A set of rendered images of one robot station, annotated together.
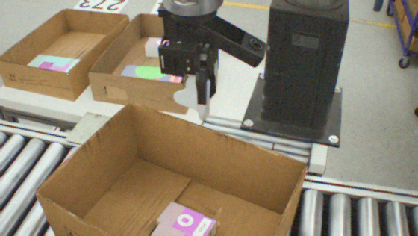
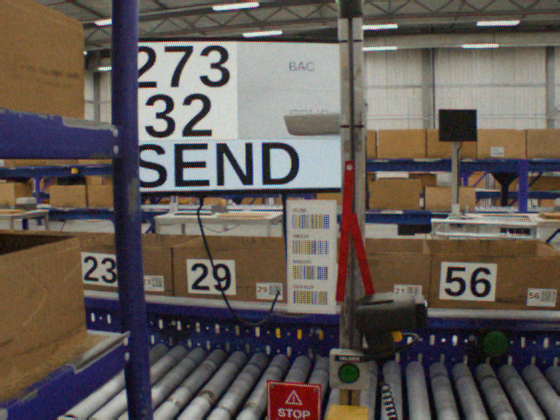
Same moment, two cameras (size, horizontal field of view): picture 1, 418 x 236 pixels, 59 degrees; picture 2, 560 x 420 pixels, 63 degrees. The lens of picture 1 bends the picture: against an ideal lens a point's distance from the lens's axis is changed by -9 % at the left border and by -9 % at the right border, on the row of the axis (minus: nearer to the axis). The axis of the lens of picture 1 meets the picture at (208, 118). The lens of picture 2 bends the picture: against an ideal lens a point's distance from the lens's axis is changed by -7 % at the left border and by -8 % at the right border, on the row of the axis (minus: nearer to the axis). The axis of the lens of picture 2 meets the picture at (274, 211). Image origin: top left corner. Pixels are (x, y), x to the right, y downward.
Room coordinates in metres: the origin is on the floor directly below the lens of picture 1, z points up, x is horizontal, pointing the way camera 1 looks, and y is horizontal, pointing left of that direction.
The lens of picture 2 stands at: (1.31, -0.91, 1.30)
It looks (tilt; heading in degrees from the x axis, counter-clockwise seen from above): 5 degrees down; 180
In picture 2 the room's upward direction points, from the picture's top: 1 degrees counter-clockwise
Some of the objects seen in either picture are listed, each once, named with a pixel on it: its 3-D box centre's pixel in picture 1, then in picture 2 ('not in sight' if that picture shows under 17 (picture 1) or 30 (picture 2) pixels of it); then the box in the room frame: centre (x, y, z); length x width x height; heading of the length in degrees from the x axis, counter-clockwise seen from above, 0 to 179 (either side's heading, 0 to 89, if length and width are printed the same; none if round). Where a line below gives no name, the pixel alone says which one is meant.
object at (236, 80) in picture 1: (171, 72); not in sight; (1.06, 0.12, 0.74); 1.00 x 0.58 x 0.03; 74
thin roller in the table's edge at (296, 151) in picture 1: (254, 143); not in sight; (0.73, -0.11, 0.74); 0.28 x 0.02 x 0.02; 74
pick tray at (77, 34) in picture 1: (68, 48); not in sight; (1.11, 0.46, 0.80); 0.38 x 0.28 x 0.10; 162
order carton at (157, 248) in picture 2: not in sight; (139, 262); (-0.42, -1.39, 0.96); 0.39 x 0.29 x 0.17; 76
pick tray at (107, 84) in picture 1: (158, 57); not in sight; (1.05, 0.15, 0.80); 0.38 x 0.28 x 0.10; 166
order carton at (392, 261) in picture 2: not in sight; (365, 270); (-0.24, -0.61, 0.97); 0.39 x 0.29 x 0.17; 77
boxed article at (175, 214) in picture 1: (186, 227); not in sight; (0.45, 0.04, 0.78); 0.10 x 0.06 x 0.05; 61
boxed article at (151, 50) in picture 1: (162, 48); not in sight; (1.14, 0.15, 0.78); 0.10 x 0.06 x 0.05; 79
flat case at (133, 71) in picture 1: (149, 81); not in sight; (0.95, 0.17, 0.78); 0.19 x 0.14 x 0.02; 81
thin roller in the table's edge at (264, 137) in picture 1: (256, 137); not in sight; (0.75, -0.12, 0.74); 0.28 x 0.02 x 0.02; 74
